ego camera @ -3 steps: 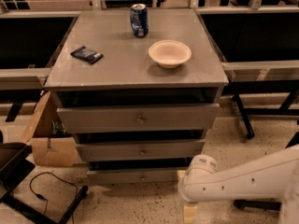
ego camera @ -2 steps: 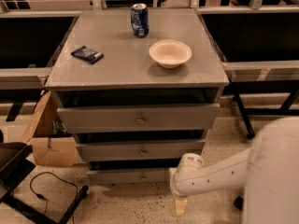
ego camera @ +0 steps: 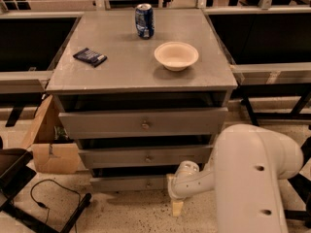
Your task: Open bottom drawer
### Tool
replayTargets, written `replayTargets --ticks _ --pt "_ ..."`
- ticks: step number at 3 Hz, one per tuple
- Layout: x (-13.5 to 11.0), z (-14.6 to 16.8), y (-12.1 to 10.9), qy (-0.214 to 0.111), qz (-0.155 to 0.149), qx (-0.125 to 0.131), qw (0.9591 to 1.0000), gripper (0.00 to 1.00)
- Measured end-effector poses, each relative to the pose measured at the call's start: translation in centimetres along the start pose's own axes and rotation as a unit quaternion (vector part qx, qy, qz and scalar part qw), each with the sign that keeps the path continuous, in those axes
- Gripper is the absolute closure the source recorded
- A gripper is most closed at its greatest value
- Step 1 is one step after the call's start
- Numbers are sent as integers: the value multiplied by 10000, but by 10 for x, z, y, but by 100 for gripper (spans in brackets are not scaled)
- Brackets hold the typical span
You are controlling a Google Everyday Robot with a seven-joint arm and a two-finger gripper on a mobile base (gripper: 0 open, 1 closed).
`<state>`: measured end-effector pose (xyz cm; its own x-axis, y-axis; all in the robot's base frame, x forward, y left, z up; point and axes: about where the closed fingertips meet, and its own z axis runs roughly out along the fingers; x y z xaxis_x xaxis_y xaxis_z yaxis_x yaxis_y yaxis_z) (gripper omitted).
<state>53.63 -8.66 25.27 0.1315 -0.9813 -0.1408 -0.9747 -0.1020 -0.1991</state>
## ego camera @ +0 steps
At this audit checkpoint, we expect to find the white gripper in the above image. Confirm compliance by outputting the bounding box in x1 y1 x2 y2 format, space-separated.
166 161 202 217

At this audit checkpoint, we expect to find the grey bottom drawer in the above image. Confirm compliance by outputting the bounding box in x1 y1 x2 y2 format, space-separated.
90 175 167 192

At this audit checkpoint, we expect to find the grey drawer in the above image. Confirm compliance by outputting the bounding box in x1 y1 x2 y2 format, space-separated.
59 108 227 139
79 145 212 169
90 175 167 192

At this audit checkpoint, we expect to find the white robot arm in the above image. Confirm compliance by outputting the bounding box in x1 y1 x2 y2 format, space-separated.
167 124 304 233

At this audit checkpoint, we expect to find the grey middle drawer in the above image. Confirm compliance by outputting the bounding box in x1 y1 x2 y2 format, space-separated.
79 145 212 169

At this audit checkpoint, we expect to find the grey top drawer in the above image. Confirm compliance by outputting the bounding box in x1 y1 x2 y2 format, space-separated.
59 108 227 139

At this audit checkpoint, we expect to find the grey drawer cabinet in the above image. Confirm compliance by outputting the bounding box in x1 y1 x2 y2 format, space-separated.
47 9 237 178

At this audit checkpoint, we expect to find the black chair base right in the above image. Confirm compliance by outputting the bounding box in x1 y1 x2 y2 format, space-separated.
285 137 311 228

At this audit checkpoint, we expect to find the cardboard box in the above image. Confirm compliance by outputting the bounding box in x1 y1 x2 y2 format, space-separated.
20 95 81 175

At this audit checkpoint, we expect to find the white paper bowl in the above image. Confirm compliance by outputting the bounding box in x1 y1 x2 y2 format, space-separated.
154 42 199 72

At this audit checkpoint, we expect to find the black chair left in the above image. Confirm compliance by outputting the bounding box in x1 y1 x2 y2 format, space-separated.
0 148 91 233

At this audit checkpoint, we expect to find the right grey desk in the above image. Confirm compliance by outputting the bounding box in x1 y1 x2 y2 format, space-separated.
204 7 311 125

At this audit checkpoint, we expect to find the grey desk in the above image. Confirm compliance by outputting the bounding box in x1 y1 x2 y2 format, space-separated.
0 12 82 127
204 7 311 125

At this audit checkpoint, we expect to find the blue soda can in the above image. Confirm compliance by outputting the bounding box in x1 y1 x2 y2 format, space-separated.
135 3 155 39

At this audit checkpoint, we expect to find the left grey desk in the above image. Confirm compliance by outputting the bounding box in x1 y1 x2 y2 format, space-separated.
0 12 82 127

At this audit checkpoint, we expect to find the black cable on floor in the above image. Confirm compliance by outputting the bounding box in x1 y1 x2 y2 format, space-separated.
29 178 83 233

